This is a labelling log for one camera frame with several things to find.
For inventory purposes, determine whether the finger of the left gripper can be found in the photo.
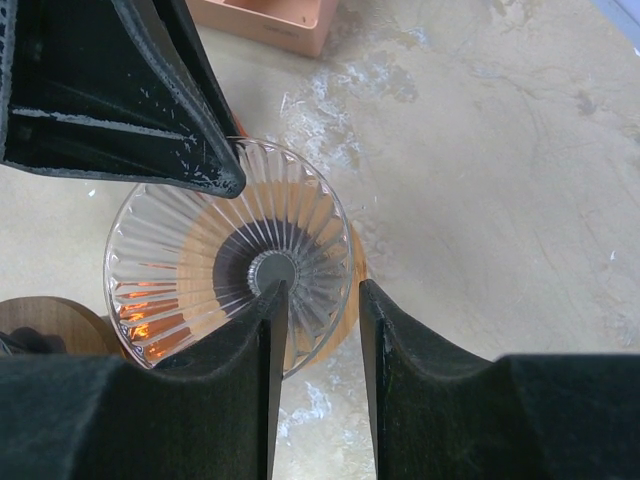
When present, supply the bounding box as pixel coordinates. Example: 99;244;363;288
1;0;246;198
154;0;240;137

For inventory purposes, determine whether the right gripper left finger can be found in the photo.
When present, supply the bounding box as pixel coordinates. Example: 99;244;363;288
1;281;288;479

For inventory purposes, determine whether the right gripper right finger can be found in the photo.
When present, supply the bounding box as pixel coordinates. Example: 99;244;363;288
359;280;639;479

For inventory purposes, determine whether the clear glass dish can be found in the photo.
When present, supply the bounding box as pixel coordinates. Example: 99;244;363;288
104;139;363;376

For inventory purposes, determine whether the peach plastic file organizer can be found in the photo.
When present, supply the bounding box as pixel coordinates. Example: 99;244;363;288
187;0;339;58

